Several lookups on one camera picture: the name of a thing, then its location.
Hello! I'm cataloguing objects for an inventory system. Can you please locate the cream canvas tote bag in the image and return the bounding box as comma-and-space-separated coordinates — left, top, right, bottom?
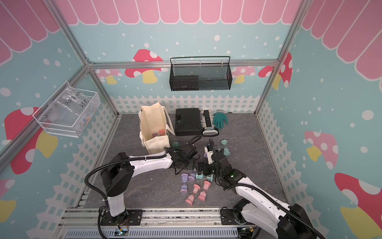
138, 102, 175, 154

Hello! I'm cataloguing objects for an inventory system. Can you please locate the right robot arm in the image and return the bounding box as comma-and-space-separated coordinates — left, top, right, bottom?
198, 139, 324, 239

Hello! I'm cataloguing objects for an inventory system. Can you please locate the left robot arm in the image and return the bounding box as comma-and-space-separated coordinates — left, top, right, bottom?
84, 135, 202, 224

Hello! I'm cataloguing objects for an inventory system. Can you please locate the green hourglass far right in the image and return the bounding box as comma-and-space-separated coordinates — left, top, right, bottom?
221, 139, 230, 156

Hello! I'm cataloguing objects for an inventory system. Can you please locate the green hourglass lying right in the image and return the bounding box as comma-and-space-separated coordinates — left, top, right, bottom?
196, 174, 213, 182

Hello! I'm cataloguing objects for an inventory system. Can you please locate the purple hourglass bottom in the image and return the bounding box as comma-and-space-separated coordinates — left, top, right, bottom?
180, 183, 188, 194

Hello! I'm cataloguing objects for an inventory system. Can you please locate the plastic bag in bin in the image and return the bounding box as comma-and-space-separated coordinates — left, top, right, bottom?
47, 85, 100, 132

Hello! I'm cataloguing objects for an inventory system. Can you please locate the black plastic case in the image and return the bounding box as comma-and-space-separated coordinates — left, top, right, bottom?
175, 108, 202, 136

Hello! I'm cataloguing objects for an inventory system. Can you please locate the black bit holder strip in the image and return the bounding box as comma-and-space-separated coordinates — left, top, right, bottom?
201, 110, 219, 137

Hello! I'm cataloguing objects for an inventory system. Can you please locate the green rubber glove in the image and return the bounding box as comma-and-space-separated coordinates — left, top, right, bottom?
213, 111, 229, 129

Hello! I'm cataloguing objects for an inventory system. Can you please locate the black box in basket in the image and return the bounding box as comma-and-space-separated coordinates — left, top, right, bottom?
170, 75, 199, 91

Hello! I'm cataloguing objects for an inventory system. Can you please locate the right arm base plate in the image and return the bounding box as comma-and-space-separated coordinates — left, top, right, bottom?
219, 207, 257, 226

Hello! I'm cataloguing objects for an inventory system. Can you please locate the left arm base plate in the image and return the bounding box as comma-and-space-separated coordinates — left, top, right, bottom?
99, 209, 143, 226

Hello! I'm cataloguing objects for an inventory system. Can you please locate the black wire mesh basket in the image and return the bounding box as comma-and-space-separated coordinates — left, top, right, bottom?
169, 56, 233, 91

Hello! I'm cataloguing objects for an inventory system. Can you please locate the clear plastic wall bin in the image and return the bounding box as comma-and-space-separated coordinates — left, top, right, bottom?
32, 81, 101, 138

